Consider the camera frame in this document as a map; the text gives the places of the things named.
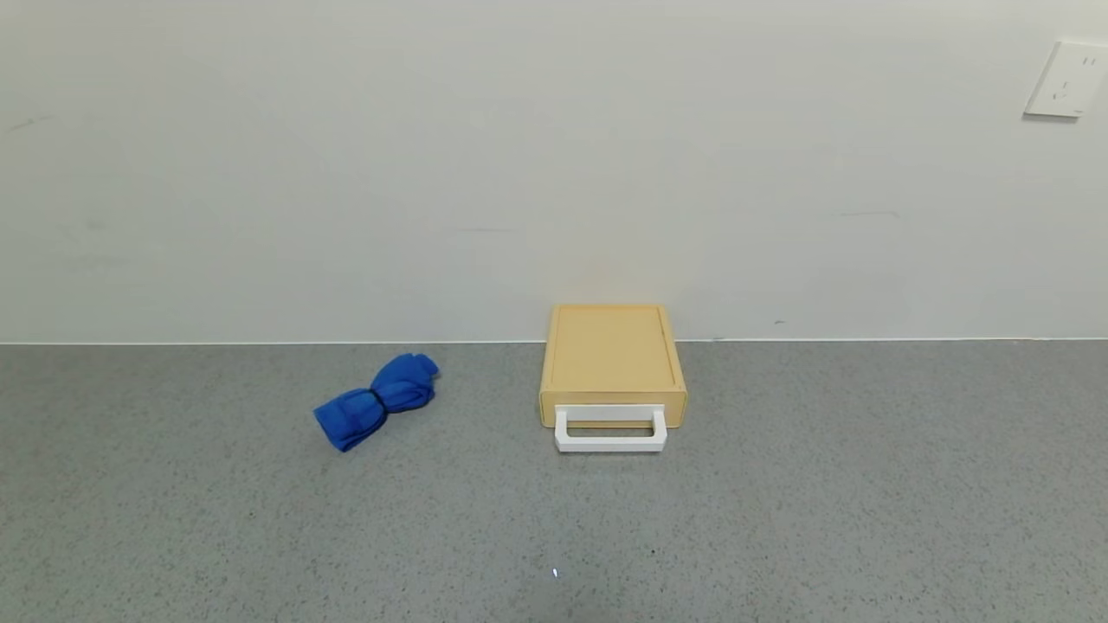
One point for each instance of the yellow drawer cabinet case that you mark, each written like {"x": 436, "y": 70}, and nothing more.
{"x": 610, "y": 350}

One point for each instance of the white wall socket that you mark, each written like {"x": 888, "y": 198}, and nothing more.
{"x": 1066, "y": 80}

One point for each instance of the rolled blue cloth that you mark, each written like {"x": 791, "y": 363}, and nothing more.
{"x": 351, "y": 420}

